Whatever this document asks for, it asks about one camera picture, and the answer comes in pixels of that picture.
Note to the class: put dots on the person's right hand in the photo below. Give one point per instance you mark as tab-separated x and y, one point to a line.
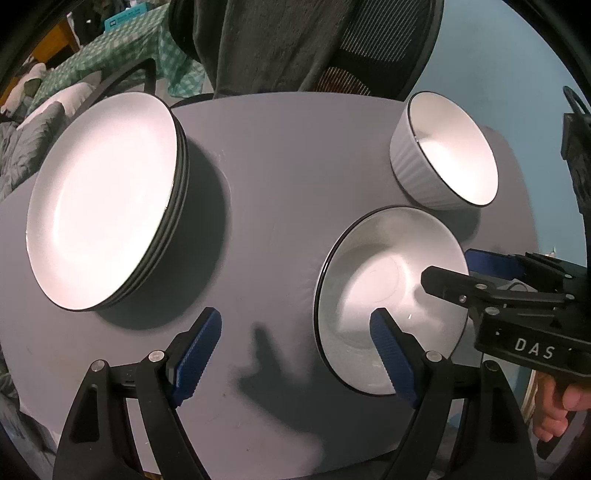
554	403

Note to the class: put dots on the white shallow bowl black rim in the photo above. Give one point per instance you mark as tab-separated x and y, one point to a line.
378	263

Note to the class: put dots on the wooden dresser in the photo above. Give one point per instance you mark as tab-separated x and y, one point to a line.
56	46

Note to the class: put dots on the green checkered cloth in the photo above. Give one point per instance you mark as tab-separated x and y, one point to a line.
145	36

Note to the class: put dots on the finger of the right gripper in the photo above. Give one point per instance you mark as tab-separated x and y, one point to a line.
494	264
466	291

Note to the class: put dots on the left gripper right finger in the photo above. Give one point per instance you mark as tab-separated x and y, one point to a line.
492	441

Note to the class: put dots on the dark grey towel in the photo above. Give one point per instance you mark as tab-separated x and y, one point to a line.
250	47

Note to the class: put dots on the grey quilted comforter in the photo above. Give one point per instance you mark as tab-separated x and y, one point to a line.
24	150

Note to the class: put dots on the white ribbed bowl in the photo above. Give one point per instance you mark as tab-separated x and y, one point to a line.
440	156

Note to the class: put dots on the black mesh office chair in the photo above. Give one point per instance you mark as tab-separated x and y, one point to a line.
382	51

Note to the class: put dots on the teal box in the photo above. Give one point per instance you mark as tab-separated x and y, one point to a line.
136	9

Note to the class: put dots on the large white plate stack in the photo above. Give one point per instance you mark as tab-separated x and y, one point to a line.
106	201

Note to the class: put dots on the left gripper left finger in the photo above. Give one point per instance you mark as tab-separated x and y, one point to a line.
97	440

